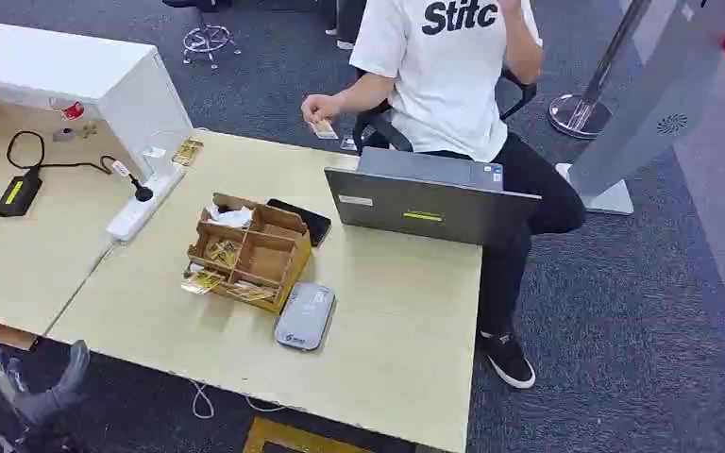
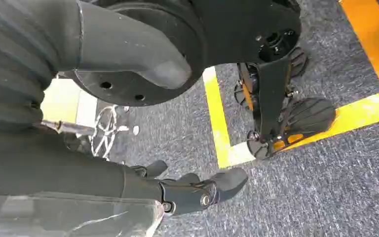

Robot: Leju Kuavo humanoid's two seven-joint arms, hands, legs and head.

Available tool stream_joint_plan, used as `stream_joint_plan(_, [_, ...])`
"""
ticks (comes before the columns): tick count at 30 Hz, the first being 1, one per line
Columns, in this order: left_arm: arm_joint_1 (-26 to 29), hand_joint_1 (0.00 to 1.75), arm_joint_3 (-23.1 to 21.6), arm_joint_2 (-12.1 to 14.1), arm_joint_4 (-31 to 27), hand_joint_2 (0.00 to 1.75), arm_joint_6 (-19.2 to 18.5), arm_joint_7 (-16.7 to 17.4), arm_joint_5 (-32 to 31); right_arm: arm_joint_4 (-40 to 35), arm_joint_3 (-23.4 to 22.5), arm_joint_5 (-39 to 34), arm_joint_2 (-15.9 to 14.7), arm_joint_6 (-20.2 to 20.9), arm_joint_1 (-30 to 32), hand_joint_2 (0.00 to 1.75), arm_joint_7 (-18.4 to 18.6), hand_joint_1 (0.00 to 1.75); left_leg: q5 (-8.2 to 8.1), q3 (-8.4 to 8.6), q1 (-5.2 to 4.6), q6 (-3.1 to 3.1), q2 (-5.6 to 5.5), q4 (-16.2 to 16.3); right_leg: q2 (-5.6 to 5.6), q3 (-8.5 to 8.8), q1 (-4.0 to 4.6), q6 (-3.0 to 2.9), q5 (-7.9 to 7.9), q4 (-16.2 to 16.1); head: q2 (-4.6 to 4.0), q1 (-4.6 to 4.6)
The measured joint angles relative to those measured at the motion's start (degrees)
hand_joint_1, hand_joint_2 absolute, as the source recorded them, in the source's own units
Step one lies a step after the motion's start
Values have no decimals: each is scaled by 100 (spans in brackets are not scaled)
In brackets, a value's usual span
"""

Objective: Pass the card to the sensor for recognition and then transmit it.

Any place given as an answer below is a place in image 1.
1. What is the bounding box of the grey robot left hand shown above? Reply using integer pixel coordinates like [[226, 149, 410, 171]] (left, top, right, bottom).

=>
[[0, 334, 92, 434]]

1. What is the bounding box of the person's right hand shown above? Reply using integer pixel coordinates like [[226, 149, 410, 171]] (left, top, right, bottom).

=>
[[300, 93, 343, 126]]

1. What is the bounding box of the gold printed card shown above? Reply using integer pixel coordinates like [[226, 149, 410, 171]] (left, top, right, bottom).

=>
[[310, 119, 340, 141]]

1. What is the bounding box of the black office chair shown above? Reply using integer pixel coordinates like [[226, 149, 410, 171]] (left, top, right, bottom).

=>
[[352, 66, 538, 156]]

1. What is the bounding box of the background person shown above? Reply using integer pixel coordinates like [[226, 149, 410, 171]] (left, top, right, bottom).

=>
[[325, 0, 369, 52]]

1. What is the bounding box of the black phone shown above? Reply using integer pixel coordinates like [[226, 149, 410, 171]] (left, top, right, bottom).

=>
[[265, 197, 333, 248]]

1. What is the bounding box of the chrome stool base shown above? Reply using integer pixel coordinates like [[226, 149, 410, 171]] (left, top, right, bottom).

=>
[[181, 24, 243, 71]]

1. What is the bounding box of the gold card stack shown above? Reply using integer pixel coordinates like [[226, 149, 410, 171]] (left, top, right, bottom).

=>
[[180, 268, 227, 296], [171, 137, 206, 168], [206, 239, 243, 269], [227, 280, 278, 304]]

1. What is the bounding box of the white crumpled paper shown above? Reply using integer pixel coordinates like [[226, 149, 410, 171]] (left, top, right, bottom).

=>
[[206, 203, 255, 229]]

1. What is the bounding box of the grey laptop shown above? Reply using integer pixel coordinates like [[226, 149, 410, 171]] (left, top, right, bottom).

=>
[[324, 146, 543, 249]]

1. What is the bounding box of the wooden card box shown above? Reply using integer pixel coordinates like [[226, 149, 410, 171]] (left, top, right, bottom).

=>
[[185, 192, 313, 314]]

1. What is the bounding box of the black plug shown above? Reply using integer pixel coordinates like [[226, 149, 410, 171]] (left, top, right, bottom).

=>
[[128, 174, 155, 204]]

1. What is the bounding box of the white power strip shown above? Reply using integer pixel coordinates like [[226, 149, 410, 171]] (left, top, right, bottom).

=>
[[105, 166, 186, 244]]

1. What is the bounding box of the black power adapter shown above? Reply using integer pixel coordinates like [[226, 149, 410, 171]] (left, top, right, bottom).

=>
[[0, 169, 44, 219]]

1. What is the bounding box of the white desk shelf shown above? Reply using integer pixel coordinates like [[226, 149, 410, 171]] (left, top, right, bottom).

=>
[[0, 18, 194, 183]]

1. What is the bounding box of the grey kiosk stand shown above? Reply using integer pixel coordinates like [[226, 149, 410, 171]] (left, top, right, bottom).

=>
[[554, 0, 725, 217]]

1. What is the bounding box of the white cable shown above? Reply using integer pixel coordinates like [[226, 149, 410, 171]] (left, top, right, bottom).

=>
[[190, 379, 287, 421]]

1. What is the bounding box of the yellow wooden frame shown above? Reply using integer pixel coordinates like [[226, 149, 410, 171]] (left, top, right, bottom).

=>
[[242, 416, 373, 453]]

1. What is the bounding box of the black power cable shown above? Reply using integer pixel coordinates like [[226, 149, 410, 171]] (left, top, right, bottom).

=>
[[0, 129, 144, 251]]

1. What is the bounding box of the chrome stanchion post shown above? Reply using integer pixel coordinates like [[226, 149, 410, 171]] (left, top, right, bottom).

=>
[[547, 0, 652, 141]]

